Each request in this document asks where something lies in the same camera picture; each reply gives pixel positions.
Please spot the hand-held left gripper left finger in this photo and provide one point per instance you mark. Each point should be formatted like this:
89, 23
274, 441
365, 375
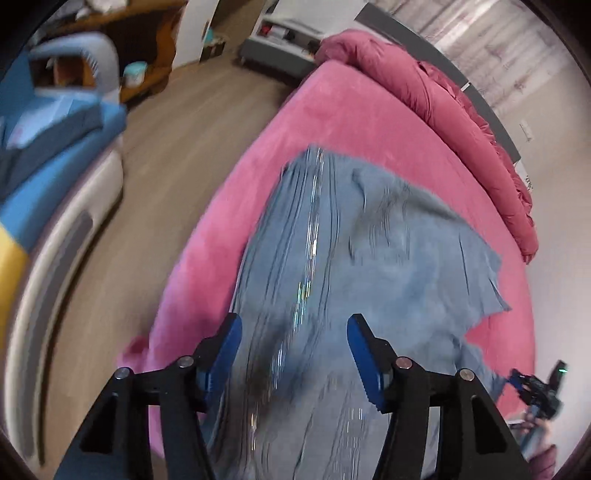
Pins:
225, 353

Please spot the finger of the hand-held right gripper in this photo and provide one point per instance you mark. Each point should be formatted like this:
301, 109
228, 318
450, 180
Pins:
515, 381

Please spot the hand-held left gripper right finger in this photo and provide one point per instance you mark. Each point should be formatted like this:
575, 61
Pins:
364, 353

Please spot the blue denim pants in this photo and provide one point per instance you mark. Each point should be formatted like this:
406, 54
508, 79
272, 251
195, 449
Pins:
341, 277

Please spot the person's right forearm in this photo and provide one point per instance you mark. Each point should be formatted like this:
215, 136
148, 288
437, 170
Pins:
540, 454

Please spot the pink bed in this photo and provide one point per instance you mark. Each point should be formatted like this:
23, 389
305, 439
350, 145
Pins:
369, 138

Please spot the yellow cushion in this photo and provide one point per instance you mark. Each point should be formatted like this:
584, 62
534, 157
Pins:
10, 267

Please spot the blue and white sofa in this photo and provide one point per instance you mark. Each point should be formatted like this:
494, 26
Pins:
51, 184

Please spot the dark pink duvet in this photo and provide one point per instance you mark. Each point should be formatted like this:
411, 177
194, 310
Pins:
443, 115

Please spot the teal container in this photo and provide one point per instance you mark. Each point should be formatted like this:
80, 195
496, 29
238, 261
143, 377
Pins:
135, 74

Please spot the grey headboard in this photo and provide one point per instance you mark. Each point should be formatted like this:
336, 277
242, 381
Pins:
438, 60

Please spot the grey low cabinet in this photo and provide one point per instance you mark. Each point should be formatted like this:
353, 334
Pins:
281, 44

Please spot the wooden shelf unit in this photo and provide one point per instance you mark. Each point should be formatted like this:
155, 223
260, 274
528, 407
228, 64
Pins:
138, 41

